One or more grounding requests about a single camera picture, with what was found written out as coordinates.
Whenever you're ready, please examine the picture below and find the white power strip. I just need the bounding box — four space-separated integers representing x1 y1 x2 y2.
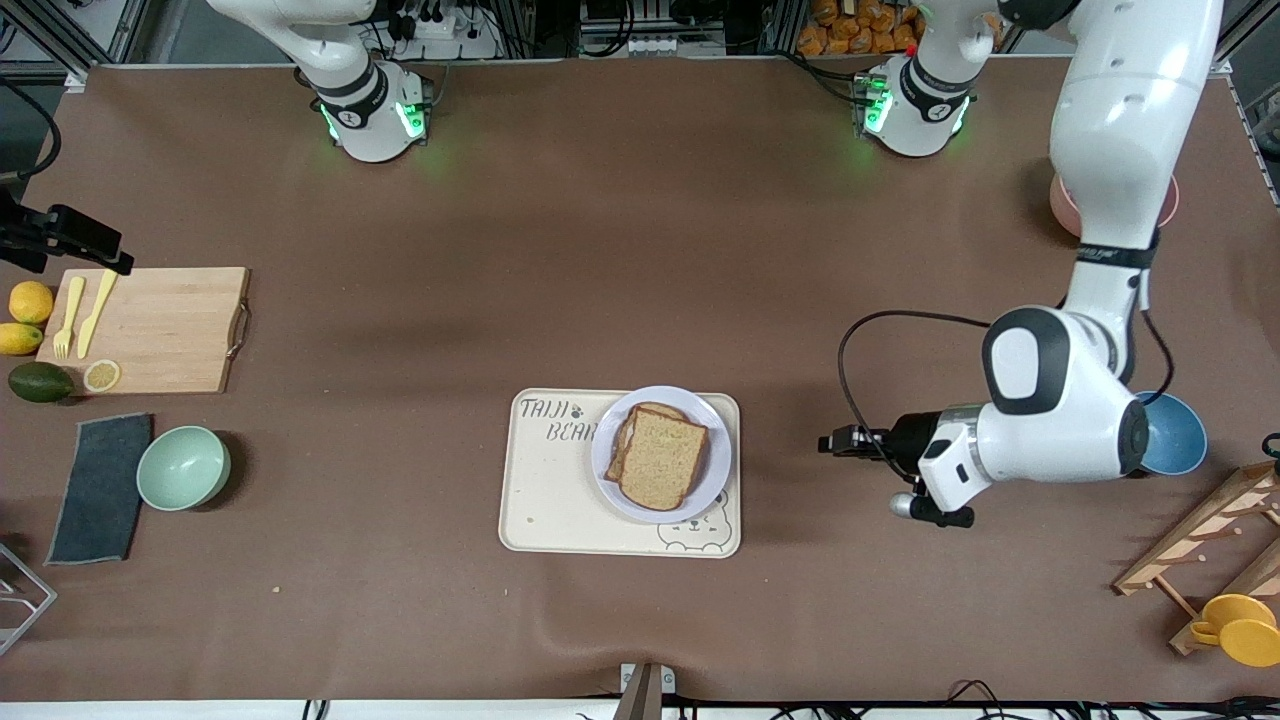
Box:
375 5 499 61

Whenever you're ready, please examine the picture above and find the yellow cup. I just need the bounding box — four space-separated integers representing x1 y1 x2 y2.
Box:
1190 594 1280 668

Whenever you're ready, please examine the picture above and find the light green bowl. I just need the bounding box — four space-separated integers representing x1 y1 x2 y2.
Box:
136 425 232 513

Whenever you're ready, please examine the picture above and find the wooden peg rack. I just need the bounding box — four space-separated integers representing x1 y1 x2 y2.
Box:
1113 462 1280 658

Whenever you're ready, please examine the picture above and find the wooden cutting board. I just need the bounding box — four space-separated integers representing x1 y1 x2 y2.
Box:
35 266 253 396

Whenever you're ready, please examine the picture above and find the yellow plastic knife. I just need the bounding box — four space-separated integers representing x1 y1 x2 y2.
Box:
77 270 119 361

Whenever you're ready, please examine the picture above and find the yellow plastic fork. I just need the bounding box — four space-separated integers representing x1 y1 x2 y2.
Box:
53 276 87 361

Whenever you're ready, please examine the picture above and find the green avocado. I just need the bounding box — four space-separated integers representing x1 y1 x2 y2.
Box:
8 361 75 404

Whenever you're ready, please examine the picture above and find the plain brown bread slice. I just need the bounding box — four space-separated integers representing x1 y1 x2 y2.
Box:
612 405 711 512

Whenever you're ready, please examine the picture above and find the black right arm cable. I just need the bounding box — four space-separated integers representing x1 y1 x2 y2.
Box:
0 78 63 186

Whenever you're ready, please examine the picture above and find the dark grey cloth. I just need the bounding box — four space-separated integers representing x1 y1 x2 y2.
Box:
45 413 154 566

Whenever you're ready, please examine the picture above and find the blue bowl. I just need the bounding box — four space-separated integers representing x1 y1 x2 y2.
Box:
1133 392 1209 477

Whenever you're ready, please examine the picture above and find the pink bowl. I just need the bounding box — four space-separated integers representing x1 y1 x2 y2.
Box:
1049 172 1181 239

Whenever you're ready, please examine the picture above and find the metal wire rack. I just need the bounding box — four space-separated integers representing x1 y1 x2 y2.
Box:
0 543 58 658

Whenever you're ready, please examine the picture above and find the cream bear print tray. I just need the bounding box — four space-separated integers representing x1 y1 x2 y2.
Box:
498 388 742 559

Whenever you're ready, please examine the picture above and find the aluminium frame profile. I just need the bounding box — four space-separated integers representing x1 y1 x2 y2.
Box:
1205 0 1280 206
0 0 146 93

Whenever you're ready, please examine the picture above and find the round white plate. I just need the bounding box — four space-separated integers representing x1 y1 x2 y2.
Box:
591 385 733 525

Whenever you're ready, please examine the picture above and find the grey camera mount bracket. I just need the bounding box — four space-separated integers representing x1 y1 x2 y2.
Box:
612 662 677 720

